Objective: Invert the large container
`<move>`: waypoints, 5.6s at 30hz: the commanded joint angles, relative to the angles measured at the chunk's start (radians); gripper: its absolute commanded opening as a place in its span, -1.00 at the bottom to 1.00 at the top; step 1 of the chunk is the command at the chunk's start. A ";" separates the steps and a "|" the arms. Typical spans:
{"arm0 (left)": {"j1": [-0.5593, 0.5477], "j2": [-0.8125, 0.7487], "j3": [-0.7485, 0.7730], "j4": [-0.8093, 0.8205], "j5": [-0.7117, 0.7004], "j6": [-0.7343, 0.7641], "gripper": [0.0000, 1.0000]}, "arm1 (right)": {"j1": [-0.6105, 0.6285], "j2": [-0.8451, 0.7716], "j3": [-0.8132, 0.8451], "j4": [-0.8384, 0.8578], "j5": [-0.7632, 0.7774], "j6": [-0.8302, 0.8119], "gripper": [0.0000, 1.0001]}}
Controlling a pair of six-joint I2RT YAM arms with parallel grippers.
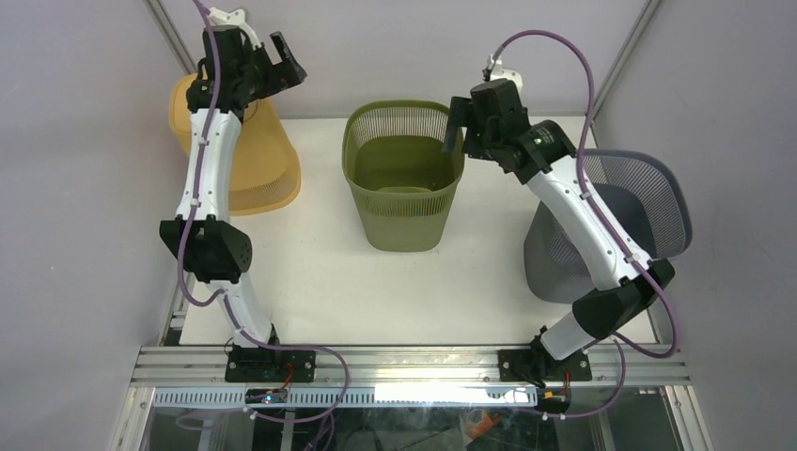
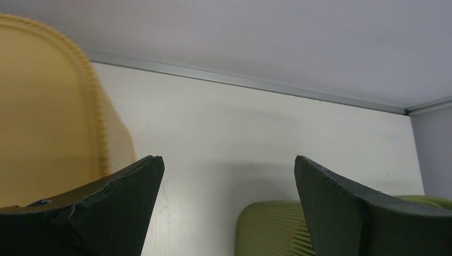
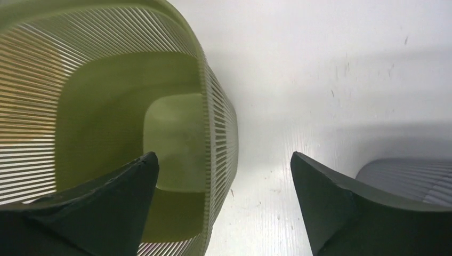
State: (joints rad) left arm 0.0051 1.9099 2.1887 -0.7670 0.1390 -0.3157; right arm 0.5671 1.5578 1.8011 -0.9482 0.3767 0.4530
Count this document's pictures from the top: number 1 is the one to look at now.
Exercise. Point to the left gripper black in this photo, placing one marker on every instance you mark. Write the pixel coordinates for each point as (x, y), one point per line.
(290, 72)

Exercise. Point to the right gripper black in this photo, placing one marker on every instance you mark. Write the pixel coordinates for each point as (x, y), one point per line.
(461, 115)

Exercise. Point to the green plastic basket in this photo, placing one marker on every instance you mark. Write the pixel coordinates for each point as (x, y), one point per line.
(402, 182)

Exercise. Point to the yellow plastic basket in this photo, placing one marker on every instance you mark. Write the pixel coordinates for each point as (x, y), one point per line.
(265, 170)

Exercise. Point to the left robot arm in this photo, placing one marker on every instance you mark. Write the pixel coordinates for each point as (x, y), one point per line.
(213, 256)

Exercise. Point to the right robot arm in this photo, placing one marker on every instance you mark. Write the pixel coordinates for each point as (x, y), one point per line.
(626, 279)

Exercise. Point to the grey plastic basket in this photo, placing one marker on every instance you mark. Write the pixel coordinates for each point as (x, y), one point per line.
(644, 196)

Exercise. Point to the orange object under table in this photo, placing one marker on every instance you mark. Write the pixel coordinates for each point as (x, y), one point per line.
(478, 422)

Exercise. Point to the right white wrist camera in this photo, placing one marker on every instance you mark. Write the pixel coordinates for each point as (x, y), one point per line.
(495, 70)

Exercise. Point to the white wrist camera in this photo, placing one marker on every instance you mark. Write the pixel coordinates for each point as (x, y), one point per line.
(495, 70)
(233, 22)

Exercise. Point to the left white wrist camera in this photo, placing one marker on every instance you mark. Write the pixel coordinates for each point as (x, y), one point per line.
(233, 22)

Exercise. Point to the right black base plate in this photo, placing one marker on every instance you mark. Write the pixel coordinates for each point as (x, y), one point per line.
(525, 365)

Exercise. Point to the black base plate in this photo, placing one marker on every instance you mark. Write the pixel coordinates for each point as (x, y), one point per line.
(525, 365)
(270, 366)

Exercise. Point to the white slotted cable duct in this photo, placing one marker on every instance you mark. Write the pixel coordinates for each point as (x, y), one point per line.
(380, 395)

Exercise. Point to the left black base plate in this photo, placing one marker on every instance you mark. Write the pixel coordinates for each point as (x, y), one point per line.
(270, 366)

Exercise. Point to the aluminium mounting rail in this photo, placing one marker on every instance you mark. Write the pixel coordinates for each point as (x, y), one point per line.
(194, 377)

